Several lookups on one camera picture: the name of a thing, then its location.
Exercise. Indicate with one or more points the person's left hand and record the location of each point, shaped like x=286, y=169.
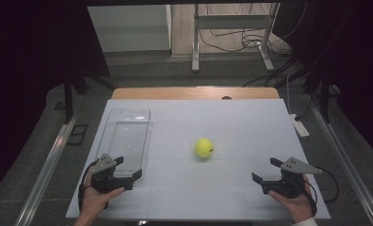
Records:
x=95, y=197

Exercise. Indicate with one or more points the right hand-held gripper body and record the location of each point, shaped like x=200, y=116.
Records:
x=296, y=168

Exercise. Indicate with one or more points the yellow tennis ball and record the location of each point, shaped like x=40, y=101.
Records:
x=204, y=148

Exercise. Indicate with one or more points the person's right hand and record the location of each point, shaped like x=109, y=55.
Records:
x=296, y=205

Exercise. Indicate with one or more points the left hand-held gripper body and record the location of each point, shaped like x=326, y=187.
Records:
x=103, y=164

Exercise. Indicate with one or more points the black floor frame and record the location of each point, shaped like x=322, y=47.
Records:
x=77, y=135

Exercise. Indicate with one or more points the aluminium rail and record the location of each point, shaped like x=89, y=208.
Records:
x=46, y=169
x=348, y=163

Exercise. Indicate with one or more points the grey metal stand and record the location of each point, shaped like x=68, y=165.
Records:
x=195, y=47

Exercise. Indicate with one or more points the white power strip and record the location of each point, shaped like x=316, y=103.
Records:
x=300, y=127

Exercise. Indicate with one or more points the black curtain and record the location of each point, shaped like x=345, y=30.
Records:
x=27, y=78
x=357, y=69

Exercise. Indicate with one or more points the wooden table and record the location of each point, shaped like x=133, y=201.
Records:
x=175, y=93

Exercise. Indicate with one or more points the clear plastic tray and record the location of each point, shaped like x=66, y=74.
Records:
x=128, y=138

